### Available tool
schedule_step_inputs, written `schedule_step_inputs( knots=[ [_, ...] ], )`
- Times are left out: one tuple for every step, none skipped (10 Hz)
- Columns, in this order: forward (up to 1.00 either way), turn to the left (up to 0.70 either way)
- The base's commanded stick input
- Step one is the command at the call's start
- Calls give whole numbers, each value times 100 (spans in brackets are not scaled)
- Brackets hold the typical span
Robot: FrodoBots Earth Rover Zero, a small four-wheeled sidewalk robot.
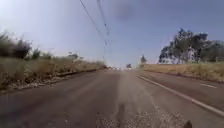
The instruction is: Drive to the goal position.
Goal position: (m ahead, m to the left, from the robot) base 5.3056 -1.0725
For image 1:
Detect small lone tree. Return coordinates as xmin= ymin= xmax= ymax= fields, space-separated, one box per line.
xmin=139 ymin=54 xmax=148 ymax=65

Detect grey asphalt road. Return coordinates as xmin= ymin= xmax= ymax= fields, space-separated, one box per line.
xmin=0 ymin=68 xmax=224 ymax=128

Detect white road edge line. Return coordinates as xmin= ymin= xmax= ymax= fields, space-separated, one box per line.
xmin=137 ymin=75 xmax=224 ymax=118

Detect dry grass verge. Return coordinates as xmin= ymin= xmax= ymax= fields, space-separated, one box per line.
xmin=139 ymin=62 xmax=224 ymax=84
xmin=0 ymin=54 xmax=108 ymax=91

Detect stand of tall trees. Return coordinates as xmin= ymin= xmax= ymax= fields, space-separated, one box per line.
xmin=158 ymin=27 xmax=224 ymax=65

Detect dark roadside bushes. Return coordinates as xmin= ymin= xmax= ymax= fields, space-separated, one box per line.
xmin=0 ymin=31 xmax=43 ymax=61

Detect overhead wires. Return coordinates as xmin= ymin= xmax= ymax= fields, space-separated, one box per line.
xmin=78 ymin=0 xmax=111 ymax=64

